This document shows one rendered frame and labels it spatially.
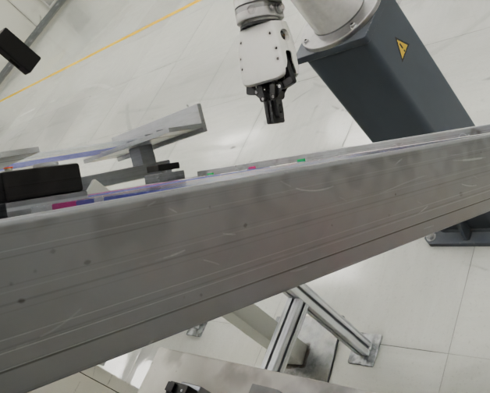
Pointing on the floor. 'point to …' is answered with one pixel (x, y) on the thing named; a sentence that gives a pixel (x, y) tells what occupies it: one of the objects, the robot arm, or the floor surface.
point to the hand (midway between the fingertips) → (274, 111)
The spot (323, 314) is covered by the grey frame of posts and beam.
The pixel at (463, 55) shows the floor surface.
